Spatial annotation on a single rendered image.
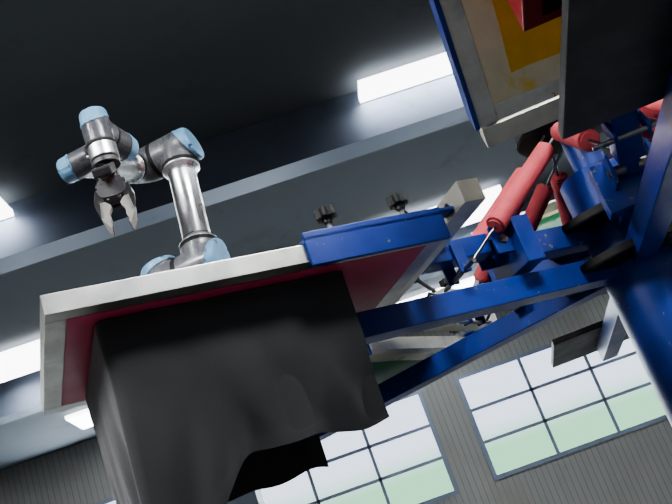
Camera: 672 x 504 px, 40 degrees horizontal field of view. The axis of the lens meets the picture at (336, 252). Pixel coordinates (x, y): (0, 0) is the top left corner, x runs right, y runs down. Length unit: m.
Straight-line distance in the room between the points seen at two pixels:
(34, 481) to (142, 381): 10.06
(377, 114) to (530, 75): 3.80
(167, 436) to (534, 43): 0.98
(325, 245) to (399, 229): 0.16
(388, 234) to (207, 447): 0.53
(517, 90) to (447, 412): 9.39
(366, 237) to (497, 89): 0.38
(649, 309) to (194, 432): 1.17
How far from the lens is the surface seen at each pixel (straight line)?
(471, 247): 2.17
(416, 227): 1.81
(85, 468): 11.50
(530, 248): 2.18
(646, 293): 2.32
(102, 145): 2.40
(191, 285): 1.64
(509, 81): 1.82
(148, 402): 1.63
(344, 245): 1.73
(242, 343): 1.69
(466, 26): 1.74
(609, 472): 11.26
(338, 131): 5.54
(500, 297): 2.15
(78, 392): 2.06
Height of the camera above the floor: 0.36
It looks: 20 degrees up
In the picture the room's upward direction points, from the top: 20 degrees counter-clockwise
